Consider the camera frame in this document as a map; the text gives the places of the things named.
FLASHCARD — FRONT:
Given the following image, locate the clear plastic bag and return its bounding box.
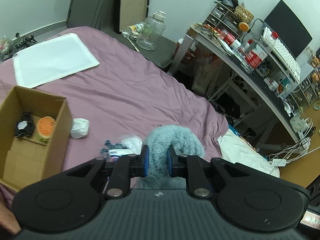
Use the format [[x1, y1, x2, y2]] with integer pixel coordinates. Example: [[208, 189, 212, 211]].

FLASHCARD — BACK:
[[120, 135, 143, 154]]

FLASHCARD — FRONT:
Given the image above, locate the grey blue plush toy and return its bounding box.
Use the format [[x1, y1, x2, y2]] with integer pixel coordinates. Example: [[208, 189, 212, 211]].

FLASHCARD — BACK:
[[135, 125, 205, 190]]

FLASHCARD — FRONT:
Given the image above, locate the blue tissue pack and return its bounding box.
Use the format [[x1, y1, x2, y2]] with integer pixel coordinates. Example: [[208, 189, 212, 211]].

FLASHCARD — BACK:
[[106, 149, 133, 162]]

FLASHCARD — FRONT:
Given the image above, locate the cream blanket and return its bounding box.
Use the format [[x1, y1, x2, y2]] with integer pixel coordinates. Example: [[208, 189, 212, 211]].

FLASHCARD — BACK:
[[217, 129, 280, 178]]

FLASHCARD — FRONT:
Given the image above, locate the white crumpled cloth ball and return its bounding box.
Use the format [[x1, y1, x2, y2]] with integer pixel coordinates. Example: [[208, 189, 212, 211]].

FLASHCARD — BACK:
[[70, 118, 89, 139]]

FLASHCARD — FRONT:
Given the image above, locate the pink bed sheet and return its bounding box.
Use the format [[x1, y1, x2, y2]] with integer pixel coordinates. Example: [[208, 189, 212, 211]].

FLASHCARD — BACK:
[[0, 25, 230, 209]]

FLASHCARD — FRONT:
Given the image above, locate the white power strip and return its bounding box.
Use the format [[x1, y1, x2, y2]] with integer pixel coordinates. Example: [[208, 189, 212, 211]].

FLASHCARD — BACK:
[[270, 158, 287, 167]]

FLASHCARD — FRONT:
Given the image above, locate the burger plush toy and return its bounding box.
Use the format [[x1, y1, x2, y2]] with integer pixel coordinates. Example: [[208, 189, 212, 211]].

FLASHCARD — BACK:
[[36, 116, 55, 142]]

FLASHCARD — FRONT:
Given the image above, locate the grey bedside cabinet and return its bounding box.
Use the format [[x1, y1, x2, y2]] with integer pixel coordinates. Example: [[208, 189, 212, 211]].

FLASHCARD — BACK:
[[117, 29, 180, 68]]

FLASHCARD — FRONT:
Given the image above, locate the cardboard box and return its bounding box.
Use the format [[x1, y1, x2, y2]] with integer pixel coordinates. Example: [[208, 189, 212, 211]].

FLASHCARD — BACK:
[[1, 86, 72, 192]]

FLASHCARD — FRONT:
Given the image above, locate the white paper sheet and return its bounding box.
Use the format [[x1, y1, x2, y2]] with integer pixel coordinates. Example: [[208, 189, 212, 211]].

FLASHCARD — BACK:
[[12, 33, 100, 88]]

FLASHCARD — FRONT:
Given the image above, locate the white black desk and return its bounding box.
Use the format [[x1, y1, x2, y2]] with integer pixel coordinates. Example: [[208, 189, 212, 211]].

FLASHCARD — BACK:
[[167, 23, 304, 142]]

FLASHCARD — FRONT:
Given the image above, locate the red white box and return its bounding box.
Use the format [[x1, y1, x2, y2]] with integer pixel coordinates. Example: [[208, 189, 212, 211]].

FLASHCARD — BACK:
[[245, 44, 267, 69]]

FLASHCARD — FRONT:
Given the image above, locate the yellow white bottle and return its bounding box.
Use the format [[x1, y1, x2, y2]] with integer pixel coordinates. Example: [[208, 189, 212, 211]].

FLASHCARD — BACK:
[[126, 22, 145, 34]]

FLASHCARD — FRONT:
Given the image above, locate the clear glass jar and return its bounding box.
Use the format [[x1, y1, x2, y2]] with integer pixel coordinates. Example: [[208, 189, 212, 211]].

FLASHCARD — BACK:
[[136, 10, 166, 51]]

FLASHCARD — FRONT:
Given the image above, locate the small drawer organizer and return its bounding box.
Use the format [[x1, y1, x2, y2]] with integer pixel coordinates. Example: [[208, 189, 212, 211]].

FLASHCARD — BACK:
[[204, 2, 240, 33]]

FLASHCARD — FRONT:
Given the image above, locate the white keyboard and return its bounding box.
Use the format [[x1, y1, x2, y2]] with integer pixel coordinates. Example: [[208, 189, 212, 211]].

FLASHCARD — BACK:
[[261, 27, 301, 83]]

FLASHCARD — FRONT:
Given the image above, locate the woven basket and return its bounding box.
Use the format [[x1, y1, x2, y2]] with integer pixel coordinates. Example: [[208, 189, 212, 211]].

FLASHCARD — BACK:
[[234, 4, 254, 24]]

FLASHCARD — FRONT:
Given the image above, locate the brown board tray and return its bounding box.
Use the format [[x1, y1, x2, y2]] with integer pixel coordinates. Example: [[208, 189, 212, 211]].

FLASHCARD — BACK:
[[119, 0, 148, 31]]

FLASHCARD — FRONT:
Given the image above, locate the black monitor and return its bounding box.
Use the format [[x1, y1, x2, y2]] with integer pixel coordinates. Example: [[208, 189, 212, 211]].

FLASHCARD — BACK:
[[265, 0, 312, 58]]

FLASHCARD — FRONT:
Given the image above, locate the black bead bracelet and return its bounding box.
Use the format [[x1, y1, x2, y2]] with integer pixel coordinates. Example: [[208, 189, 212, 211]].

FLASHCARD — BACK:
[[13, 112, 35, 138]]

